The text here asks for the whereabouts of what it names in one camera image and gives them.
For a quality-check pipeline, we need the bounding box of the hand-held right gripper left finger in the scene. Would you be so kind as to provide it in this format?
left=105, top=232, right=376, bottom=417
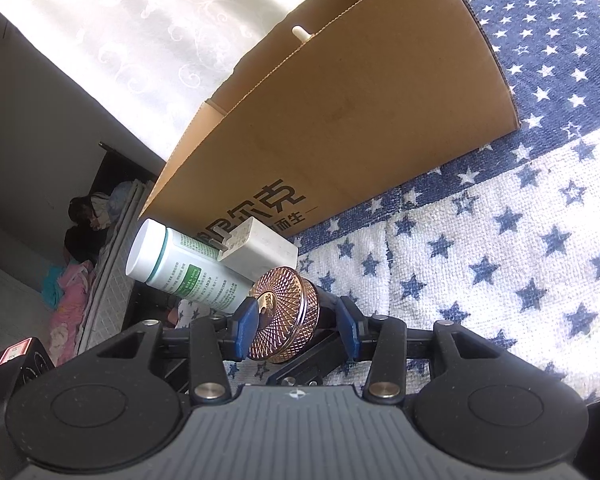
left=97, top=300, right=259, bottom=405

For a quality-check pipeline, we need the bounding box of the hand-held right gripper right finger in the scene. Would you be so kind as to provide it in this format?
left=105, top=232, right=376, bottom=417
left=337, top=297, right=501, bottom=403

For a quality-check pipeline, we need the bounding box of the gold-lidded cosmetic jar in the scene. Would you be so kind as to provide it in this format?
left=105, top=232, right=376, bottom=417
left=247, top=266, right=341, bottom=365

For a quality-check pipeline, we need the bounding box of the brown cardboard box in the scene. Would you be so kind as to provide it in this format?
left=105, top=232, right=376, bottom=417
left=139, top=0, right=523, bottom=241

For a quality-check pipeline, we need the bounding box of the white charger plug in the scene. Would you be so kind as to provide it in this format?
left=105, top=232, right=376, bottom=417
left=215, top=222, right=300, bottom=283

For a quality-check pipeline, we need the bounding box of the pink printed blanket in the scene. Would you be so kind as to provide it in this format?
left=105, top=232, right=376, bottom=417
left=42, top=260, right=94, bottom=361

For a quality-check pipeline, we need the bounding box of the blue cloth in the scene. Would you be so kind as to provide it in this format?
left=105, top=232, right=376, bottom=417
left=42, top=266, right=64, bottom=307

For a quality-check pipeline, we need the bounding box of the white green-label pill bottle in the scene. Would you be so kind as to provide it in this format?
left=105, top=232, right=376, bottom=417
left=125, top=218, right=255, bottom=316

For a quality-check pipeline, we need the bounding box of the grey mattress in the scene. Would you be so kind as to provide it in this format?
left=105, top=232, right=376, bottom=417
left=75, top=180, right=156, bottom=356

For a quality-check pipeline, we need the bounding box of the blue white star blanket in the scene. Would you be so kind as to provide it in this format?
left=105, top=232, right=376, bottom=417
left=177, top=0, right=600, bottom=406

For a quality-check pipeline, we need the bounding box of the white patterned curtain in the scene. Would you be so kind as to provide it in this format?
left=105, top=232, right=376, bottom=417
left=0, top=0, right=396, bottom=161

